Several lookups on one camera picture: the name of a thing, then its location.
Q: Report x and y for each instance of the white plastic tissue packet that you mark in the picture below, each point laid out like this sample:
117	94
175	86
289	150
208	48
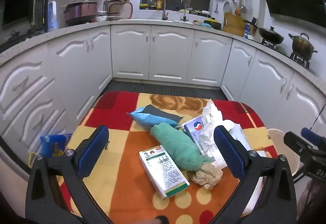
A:
211	119

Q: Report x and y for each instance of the blue white container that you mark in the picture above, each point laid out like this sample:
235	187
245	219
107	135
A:
52	16

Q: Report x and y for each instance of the dish rack with bowls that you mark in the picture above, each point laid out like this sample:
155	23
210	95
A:
116	7

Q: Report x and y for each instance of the curved metal faucet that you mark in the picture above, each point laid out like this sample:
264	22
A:
164	10

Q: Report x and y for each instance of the red orange yellow printed blanket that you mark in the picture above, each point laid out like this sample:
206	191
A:
122	163

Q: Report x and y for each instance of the gas stove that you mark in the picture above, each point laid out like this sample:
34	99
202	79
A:
298	59

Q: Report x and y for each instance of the yellow oil bottle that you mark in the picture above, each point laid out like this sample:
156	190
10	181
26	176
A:
159	1

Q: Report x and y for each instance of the black pot with yellow lid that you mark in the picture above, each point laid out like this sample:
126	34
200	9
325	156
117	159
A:
212	23

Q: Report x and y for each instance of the black microwave oven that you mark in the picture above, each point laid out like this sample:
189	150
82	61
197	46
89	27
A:
23	7

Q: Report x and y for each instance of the white bowl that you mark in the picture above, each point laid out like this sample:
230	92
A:
101	18

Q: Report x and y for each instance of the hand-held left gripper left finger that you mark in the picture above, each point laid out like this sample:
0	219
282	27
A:
93	152

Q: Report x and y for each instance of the crumpled brown paper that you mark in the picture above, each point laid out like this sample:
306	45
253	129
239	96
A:
206	175

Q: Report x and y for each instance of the small thin tap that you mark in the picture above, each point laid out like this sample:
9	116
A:
185	15

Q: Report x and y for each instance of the white kitchen base cabinets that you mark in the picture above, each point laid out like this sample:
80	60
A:
173	53

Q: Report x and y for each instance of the red rice cooker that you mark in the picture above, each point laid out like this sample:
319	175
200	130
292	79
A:
80	12

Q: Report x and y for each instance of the hanging small spatula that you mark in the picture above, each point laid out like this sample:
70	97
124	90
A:
216	9

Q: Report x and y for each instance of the blue plastic bag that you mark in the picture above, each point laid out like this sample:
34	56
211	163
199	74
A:
53	142

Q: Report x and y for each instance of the hanging wooden spoon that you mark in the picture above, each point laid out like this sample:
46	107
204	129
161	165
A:
238	11

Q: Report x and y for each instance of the teal cloth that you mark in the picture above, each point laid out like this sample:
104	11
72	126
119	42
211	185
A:
206	25

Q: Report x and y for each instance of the green towel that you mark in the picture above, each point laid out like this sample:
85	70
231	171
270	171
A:
180	145

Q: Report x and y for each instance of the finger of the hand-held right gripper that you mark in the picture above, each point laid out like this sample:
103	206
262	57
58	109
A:
311	135
295	141

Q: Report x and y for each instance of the wooden cutting board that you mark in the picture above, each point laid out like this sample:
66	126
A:
233	24

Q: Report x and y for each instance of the blue white carton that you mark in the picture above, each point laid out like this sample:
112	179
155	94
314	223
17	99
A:
247	31

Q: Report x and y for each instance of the hanging metal skimmer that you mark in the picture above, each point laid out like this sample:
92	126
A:
244	7

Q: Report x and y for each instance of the beige plastic bin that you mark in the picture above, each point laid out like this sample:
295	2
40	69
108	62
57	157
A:
276	137

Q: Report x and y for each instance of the white green cardboard box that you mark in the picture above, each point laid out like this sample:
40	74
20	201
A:
165	170

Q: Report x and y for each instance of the blue grey plastic packet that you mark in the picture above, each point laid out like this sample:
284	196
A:
150	118

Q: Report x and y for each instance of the white blue flat packet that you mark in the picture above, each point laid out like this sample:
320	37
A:
191	128

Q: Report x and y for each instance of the black wok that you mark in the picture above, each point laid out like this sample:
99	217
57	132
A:
271	35

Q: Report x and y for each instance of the bronze lidded pot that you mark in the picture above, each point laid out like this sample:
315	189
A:
301	45

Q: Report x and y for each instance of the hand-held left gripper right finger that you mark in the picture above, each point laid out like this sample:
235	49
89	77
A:
229	152

